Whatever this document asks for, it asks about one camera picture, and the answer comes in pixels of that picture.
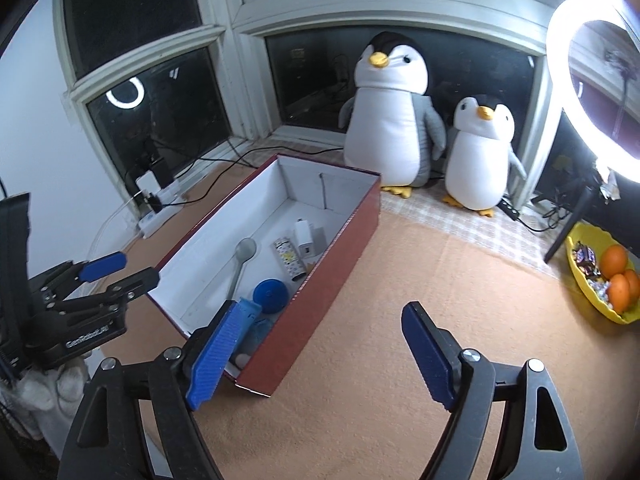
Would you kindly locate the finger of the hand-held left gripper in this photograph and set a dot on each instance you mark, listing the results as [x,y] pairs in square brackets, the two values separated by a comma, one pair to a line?
[102,266]
[135,282]

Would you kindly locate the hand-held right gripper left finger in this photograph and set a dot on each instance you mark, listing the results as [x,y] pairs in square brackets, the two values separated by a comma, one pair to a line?
[215,355]

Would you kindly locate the wrapped candies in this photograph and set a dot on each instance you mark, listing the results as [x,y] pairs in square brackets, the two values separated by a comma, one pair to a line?
[586,259]

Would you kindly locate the white window frame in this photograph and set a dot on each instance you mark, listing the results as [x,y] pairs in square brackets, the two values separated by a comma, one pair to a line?
[235,60]

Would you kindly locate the checkered cloth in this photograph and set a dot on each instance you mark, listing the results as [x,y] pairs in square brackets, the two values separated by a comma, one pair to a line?
[475,235]

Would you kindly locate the grey plastic spoon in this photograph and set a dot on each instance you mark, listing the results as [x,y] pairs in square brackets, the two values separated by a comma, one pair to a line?
[245,250]

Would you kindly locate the black plug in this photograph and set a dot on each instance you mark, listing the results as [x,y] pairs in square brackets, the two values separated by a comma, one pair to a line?
[152,202]

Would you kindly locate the brown table mat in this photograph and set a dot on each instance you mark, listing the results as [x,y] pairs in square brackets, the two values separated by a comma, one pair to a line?
[400,270]

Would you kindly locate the black power adapter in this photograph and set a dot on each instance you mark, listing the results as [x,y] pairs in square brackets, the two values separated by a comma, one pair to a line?
[161,170]

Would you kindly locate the orange fruit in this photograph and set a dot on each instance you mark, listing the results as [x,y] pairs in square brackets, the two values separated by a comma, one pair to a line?
[634,285]
[613,261]
[620,294]

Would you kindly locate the light blue plastic item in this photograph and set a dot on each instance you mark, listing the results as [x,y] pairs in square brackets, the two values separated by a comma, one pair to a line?
[251,310]

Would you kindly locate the blue round plastic lid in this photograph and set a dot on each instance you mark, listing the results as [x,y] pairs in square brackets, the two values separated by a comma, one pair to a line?
[270,296]

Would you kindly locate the black power strip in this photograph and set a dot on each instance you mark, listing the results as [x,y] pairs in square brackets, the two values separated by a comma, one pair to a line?
[509,210]

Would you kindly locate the white USB wall charger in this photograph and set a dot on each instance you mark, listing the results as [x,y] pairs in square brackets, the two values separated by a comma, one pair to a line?
[304,235]

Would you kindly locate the small penguin plush toy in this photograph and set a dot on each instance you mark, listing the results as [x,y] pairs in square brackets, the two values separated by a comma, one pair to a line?
[477,165]

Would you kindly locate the large penguin plush toy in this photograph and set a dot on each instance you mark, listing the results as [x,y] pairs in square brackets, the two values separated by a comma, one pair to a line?
[387,130]

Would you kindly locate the white power adapter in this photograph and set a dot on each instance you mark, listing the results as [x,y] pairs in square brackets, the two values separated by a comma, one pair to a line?
[146,182]

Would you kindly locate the patterned lighter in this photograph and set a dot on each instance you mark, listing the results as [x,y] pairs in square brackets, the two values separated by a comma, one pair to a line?
[289,259]

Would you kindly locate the white power strip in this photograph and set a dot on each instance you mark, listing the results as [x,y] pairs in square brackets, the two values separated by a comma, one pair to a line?
[160,212]

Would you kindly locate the yellow fruit bowl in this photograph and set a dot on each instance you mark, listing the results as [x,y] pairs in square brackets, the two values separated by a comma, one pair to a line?
[595,305]

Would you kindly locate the red cardboard box white inside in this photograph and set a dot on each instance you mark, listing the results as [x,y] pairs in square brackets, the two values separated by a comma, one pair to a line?
[320,320]

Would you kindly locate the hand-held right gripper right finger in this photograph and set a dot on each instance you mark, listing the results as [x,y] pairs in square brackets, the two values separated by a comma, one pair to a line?
[430,355]

